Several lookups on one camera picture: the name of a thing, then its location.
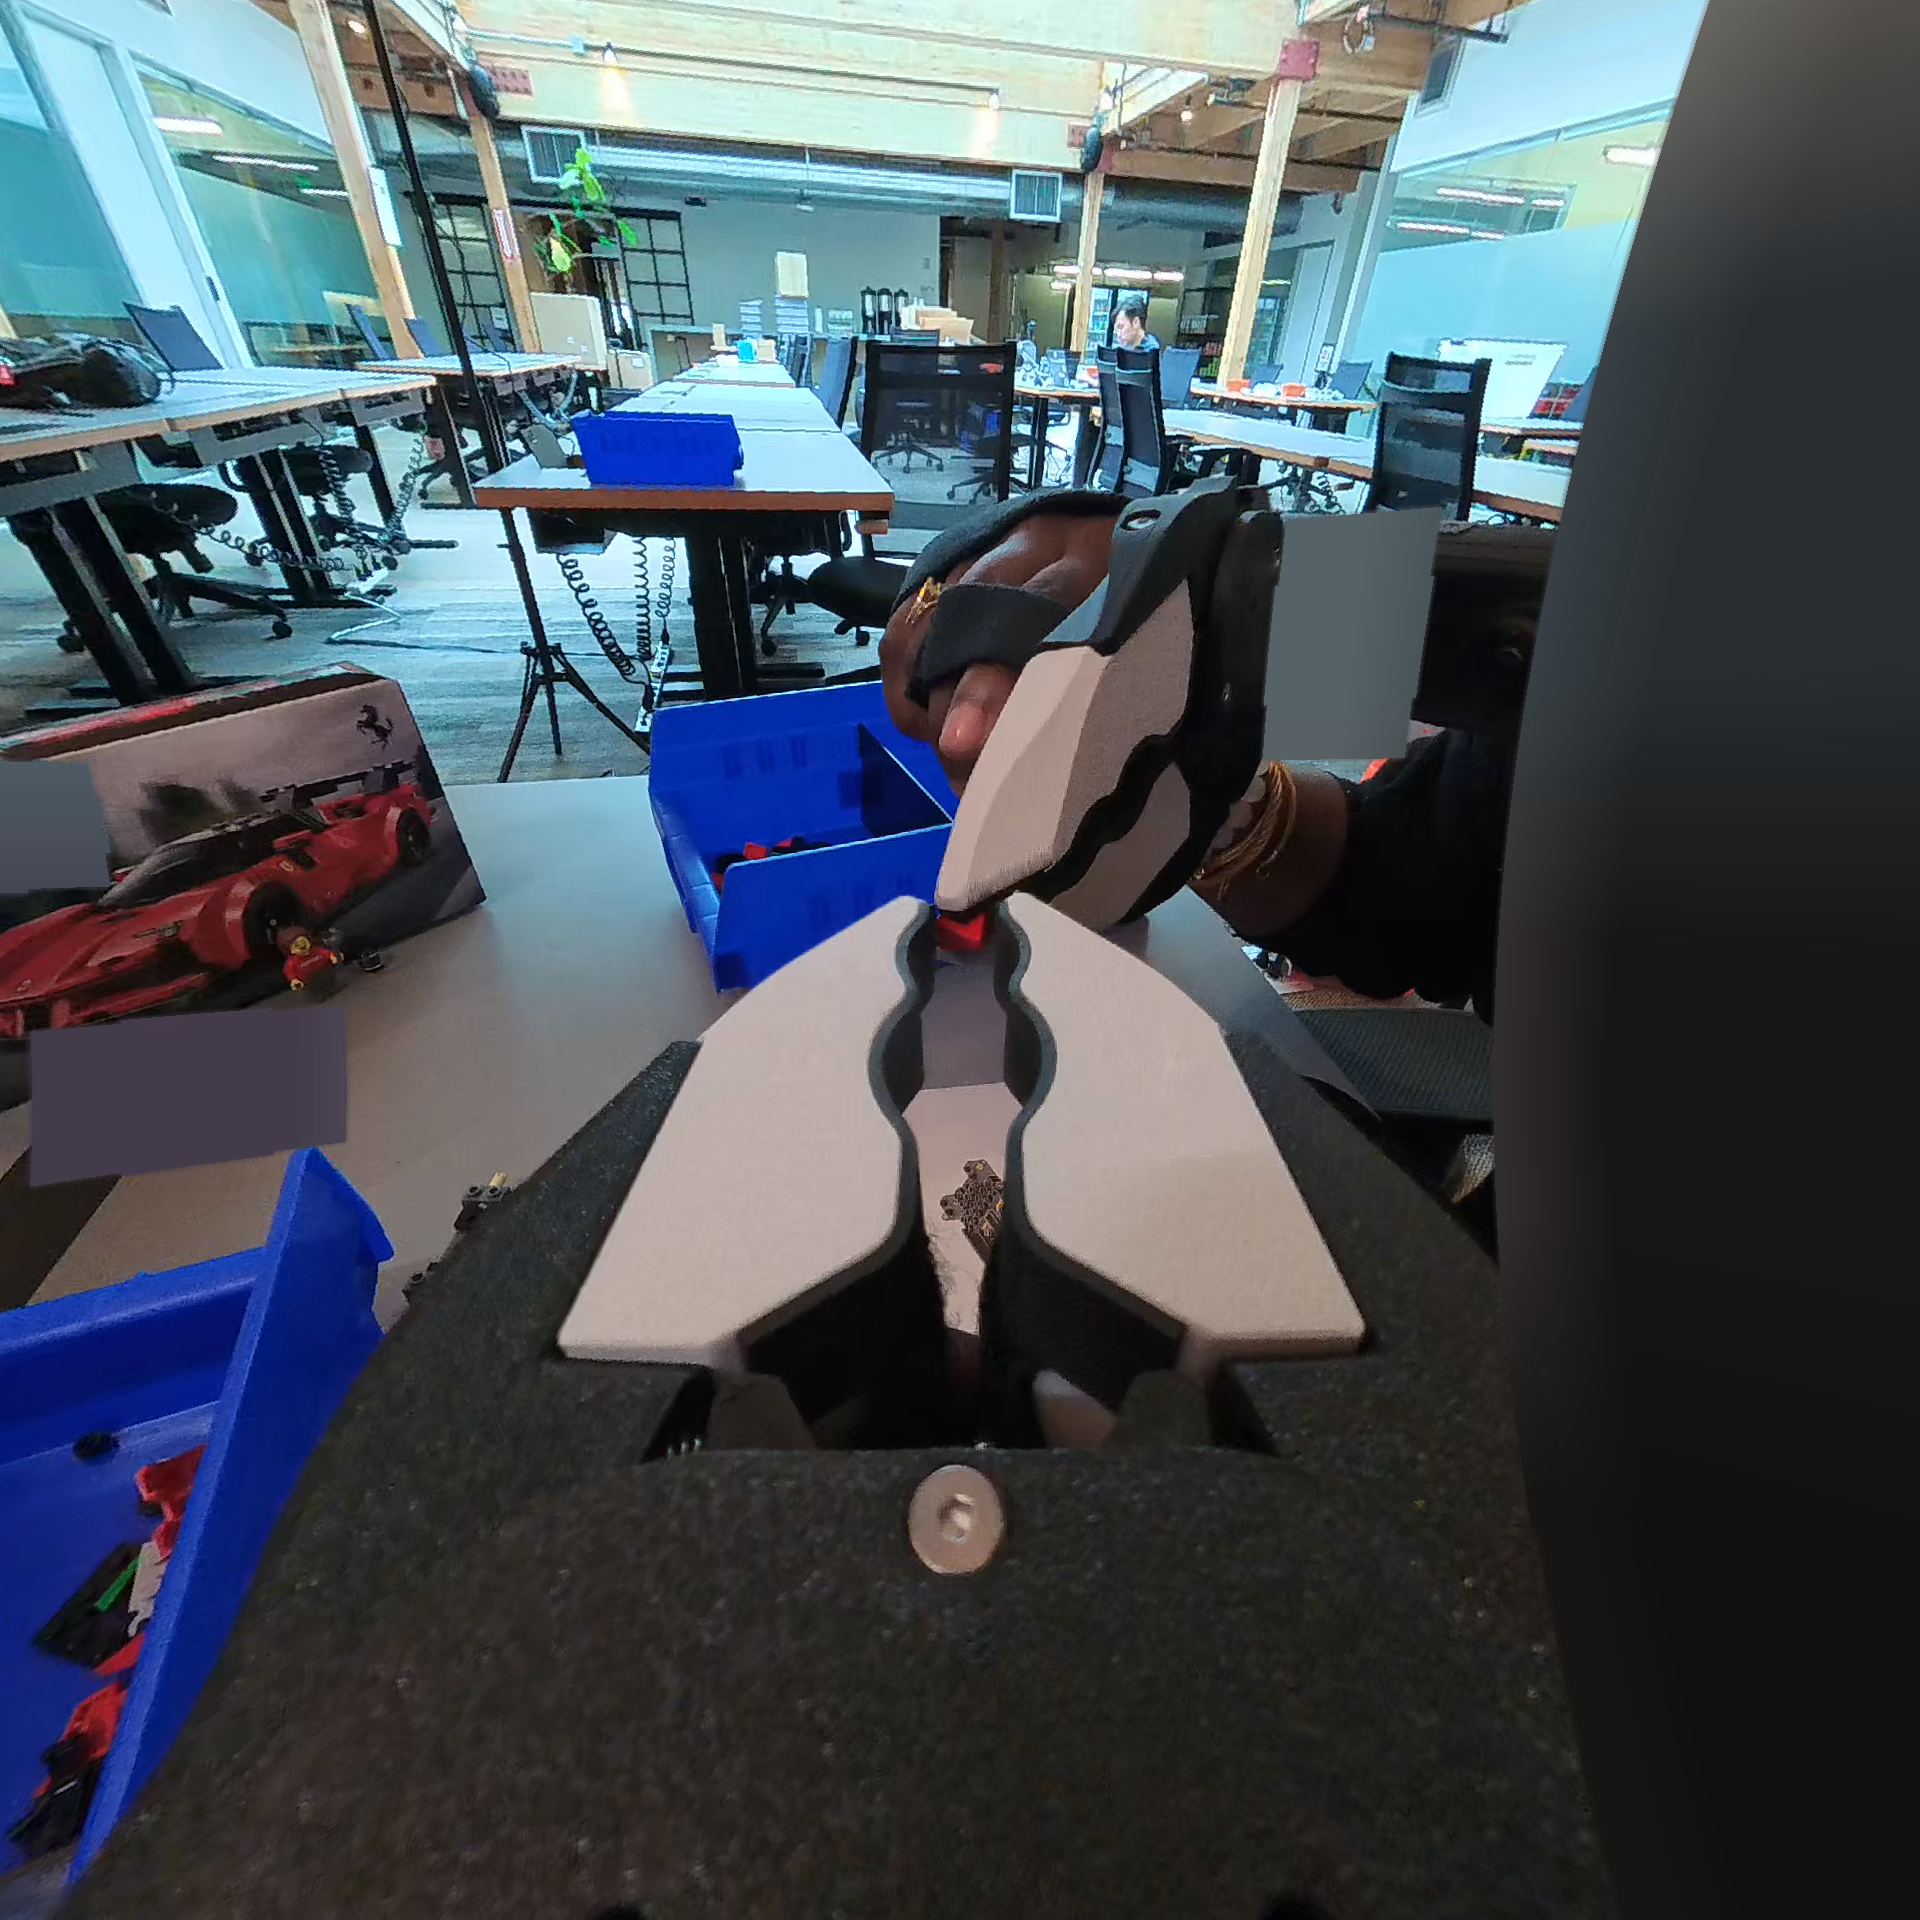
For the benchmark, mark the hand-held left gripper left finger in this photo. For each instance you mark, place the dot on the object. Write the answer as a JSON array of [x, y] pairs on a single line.
[[751, 1172]]

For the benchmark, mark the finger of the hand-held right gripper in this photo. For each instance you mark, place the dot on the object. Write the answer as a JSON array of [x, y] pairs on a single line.
[[1067, 750], [1149, 878]]

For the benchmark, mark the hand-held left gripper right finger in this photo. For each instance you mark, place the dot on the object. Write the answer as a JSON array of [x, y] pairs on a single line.
[[1184, 1172]]

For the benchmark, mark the small red lego piece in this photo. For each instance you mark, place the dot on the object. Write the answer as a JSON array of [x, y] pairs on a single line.
[[961, 930]]

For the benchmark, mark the red and black lego car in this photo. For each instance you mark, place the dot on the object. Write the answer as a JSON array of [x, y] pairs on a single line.
[[480, 1196]]

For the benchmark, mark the blue plastic bin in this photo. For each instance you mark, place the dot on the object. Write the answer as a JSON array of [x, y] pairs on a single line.
[[224, 1349], [662, 447], [811, 901]]

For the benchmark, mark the person's right forearm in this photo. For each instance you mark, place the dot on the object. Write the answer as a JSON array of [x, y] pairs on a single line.
[[1411, 870]]

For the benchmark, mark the lego instruction booklet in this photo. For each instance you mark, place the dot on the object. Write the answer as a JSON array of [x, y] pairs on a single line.
[[944, 1156]]

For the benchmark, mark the lego set box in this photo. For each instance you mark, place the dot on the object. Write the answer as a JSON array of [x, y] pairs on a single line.
[[224, 840]]

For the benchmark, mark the green lego piece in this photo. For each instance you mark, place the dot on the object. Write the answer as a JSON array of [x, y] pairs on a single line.
[[109, 1583]]

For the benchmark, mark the black lego plate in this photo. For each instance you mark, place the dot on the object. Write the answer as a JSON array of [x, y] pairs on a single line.
[[84, 1629]]

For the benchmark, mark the person's right hand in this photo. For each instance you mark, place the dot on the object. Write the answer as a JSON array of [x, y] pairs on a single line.
[[1037, 562]]

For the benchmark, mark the long office desk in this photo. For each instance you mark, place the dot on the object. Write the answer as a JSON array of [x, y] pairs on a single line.
[[1291, 441], [224, 399]]

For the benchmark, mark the black rounded object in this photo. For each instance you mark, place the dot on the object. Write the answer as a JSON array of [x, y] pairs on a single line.
[[1411, 1080]]

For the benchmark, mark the black mesh office chair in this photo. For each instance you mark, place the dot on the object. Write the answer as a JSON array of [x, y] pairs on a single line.
[[1133, 421], [1433, 434], [937, 405]]

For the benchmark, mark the white board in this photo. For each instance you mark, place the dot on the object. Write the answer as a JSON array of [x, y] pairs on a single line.
[[1500, 376]]

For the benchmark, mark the wooden table with white top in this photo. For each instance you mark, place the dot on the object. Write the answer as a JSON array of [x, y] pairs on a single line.
[[811, 464]]

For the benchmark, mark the wooden column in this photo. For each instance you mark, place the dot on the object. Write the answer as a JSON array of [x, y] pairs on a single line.
[[1262, 224]]

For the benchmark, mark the black tripod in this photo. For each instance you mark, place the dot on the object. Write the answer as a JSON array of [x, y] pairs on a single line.
[[535, 674]]

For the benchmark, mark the large dark blurred object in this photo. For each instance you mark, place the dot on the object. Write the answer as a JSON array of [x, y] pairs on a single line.
[[1724, 1049]]

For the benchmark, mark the cardboard box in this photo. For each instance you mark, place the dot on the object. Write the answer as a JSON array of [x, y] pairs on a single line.
[[568, 327]]

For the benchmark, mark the green potted plant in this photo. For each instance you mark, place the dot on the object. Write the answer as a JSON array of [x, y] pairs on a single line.
[[579, 212]]

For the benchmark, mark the wooden beam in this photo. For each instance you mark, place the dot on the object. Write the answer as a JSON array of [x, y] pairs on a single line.
[[353, 182]]

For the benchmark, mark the black bag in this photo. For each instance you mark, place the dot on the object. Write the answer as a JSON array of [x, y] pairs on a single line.
[[76, 373]]

